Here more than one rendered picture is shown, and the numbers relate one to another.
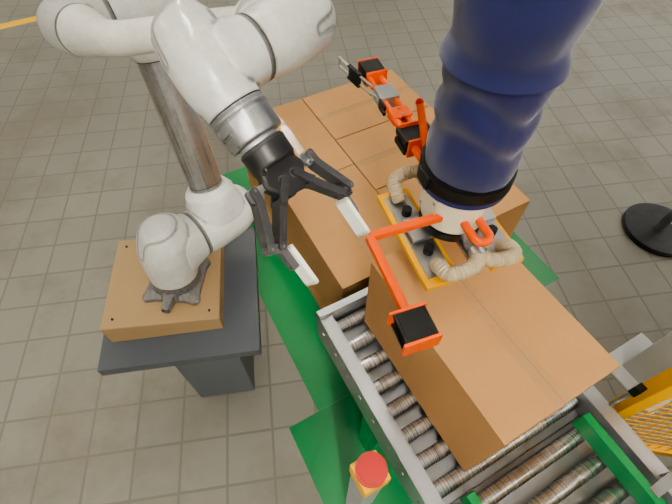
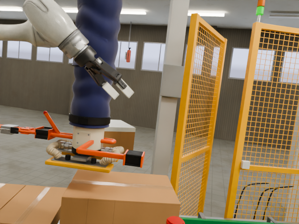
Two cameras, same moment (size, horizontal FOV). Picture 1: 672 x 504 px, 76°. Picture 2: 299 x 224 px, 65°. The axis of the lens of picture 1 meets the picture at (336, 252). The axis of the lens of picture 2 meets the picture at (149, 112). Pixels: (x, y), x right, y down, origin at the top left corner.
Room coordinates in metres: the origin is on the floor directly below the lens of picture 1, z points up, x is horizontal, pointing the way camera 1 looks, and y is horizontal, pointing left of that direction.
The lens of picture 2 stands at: (-0.05, 0.76, 1.52)
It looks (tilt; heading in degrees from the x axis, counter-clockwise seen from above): 5 degrees down; 293
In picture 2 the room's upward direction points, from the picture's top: 6 degrees clockwise
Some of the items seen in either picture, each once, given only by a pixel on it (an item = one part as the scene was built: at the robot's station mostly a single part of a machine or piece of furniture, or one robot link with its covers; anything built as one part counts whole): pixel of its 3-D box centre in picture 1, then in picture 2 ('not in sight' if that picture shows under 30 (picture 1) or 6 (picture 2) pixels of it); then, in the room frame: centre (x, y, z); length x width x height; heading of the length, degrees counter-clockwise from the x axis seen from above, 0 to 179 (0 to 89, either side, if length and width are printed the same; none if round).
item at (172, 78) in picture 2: not in sight; (171, 81); (0.67, -1.40, 1.62); 0.20 x 0.05 x 0.30; 28
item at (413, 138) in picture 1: (415, 137); (45, 133); (1.00, -0.23, 1.21); 0.10 x 0.08 x 0.06; 109
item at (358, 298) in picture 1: (396, 280); not in sight; (0.89, -0.24, 0.58); 0.70 x 0.03 x 0.06; 118
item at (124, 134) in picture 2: not in sight; (111, 137); (1.59, -1.92, 0.82); 0.60 x 0.40 x 0.40; 139
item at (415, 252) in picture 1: (416, 232); (80, 161); (0.73, -0.22, 1.10); 0.34 x 0.10 x 0.05; 19
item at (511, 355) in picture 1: (468, 338); (119, 216); (0.57, -0.43, 0.75); 0.60 x 0.40 x 0.40; 29
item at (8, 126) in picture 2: (386, 96); (10, 129); (1.20, -0.16, 1.20); 0.07 x 0.07 x 0.04; 19
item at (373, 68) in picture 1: (372, 71); not in sight; (1.33, -0.12, 1.21); 0.08 x 0.07 x 0.05; 19
